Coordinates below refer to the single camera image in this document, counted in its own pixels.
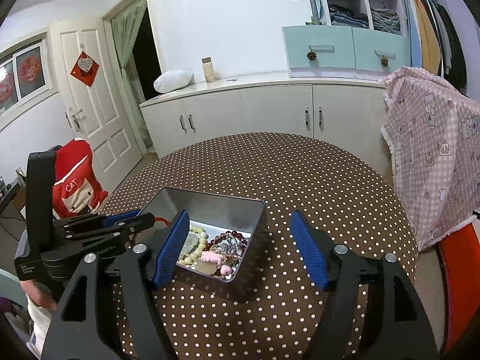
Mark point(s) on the grey folded clothes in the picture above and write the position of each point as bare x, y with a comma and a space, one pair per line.
386, 20

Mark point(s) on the beige jar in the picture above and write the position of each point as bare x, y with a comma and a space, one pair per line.
208, 70

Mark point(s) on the white pillow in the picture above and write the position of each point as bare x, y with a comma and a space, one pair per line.
172, 81

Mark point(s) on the red diamond door decoration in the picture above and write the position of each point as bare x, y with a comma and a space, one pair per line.
85, 69

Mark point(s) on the pile of bead jewelry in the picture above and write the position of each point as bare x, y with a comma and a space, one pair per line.
225, 245

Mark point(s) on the dark metal box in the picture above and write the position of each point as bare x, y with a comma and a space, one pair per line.
245, 273

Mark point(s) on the white panel door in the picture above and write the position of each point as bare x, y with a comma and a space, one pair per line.
105, 127

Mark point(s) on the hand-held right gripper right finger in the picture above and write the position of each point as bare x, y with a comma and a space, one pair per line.
309, 251

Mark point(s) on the window with red decoration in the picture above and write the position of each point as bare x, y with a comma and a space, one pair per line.
26, 78

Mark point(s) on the low cream cabinet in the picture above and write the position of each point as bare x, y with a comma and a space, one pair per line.
262, 108

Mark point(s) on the pine cone ornament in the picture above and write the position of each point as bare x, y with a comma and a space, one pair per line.
384, 61
311, 55

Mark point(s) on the person's left hand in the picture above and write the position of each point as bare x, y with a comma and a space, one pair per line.
37, 295

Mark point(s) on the round polka dot table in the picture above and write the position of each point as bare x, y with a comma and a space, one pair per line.
300, 180

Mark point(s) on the green curtain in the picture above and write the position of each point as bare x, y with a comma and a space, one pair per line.
127, 45

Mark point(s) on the person's left forearm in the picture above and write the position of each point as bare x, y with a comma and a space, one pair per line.
39, 330

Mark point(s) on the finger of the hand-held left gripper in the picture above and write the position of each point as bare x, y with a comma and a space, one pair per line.
138, 223
82, 225

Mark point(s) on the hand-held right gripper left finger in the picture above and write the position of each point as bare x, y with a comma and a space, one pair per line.
170, 251

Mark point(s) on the red cat bag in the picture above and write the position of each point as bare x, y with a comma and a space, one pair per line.
75, 172

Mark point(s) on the pink checked printed blanket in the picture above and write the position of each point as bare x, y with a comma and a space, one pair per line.
431, 150

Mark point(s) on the row of hanging clothes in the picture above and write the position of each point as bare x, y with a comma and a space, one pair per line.
431, 37

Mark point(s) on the stack of folded jeans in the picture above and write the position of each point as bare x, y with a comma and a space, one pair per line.
348, 18

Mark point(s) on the red and white box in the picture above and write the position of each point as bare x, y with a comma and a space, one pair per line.
461, 288

